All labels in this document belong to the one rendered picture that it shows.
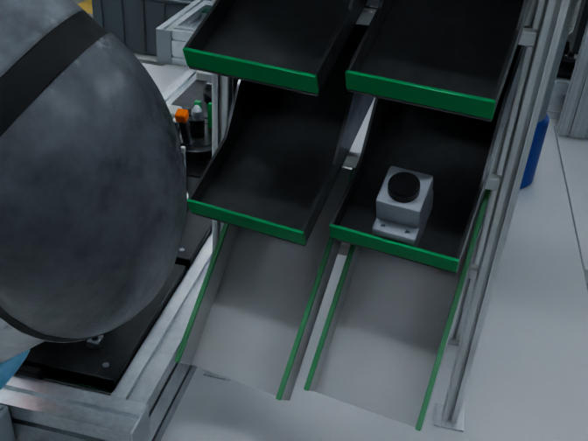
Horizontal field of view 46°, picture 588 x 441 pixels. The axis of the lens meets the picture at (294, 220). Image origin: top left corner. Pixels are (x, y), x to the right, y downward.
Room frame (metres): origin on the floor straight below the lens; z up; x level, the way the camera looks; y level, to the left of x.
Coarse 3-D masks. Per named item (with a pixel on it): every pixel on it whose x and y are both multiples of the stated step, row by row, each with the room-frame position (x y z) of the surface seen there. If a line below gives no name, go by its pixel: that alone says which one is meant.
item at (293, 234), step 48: (240, 96) 0.72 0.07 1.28; (288, 96) 0.76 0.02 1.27; (336, 96) 0.76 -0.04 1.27; (240, 144) 0.70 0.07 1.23; (288, 144) 0.70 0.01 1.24; (336, 144) 0.69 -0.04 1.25; (192, 192) 0.62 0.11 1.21; (240, 192) 0.64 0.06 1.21; (288, 192) 0.64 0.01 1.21; (288, 240) 0.58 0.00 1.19
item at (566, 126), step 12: (576, 60) 1.67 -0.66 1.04; (576, 72) 1.63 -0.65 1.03; (576, 84) 1.63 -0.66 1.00; (576, 96) 1.63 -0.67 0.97; (564, 108) 1.64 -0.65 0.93; (576, 108) 1.63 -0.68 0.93; (564, 120) 1.63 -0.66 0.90; (576, 120) 1.63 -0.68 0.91; (564, 132) 1.63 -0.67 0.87; (576, 132) 1.62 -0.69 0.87
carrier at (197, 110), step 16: (192, 112) 1.21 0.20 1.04; (208, 112) 1.25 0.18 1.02; (176, 128) 1.24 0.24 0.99; (192, 128) 1.20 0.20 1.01; (208, 128) 1.25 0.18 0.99; (192, 144) 1.16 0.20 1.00; (208, 144) 1.18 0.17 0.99; (192, 160) 1.15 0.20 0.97; (208, 160) 1.15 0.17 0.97; (192, 176) 1.09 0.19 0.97
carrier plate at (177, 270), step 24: (168, 288) 0.77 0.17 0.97; (144, 312) 0.71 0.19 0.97; (120, 336) 0.66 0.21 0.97; (144, 336) 0.67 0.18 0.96; (24, 360) 0.61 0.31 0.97; (48, 360) 0.61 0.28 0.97; (72, 360) 0.61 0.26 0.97; (96, 360) 0.62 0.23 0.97; (120, 360) 0.62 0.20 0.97; (96, 384) 0.59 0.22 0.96
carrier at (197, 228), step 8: (184, 152) 0.99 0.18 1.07; (184, 160) 0.99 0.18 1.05; (192, 184) 1.06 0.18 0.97; (192, 216) 0.96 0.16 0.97; (200, 216) 0.96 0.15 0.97; (192, 224) 0.93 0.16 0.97; (200, 224) 0.93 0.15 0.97; (208, 224) 0.94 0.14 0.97; (184, 232) 0.91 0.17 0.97; (192, 232) 0.91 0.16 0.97; (200, 232) 0.91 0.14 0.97; (208, 232) 0.92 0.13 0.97; (184, 240) 0.89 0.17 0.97; (192, 240) 0.89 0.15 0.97; (200, 240) 0.89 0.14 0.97; (184, 248) 0.86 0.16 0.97; (192, 248) 0.86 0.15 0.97; (200, 248) 0.88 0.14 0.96; (184, 256) 0.84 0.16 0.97; (192, 256) 0.85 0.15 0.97; (184, 264) 0.84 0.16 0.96
